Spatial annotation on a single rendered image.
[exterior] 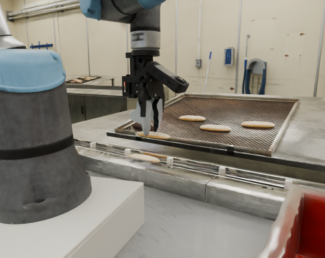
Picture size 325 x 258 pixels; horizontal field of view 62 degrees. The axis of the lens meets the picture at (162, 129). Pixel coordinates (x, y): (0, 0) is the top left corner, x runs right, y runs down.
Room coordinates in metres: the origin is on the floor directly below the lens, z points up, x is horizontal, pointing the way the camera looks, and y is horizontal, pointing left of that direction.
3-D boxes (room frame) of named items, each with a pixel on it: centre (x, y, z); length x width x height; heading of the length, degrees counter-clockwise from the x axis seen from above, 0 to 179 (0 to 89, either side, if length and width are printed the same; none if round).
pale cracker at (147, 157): (0.71, 0.05, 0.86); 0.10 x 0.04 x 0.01; 57
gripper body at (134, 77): (0.71, 0.05, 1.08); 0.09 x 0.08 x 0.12; 57
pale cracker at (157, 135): (0.69, 0.02, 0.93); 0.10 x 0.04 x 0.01; 57
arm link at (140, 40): (0.70, 0.04, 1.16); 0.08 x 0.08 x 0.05
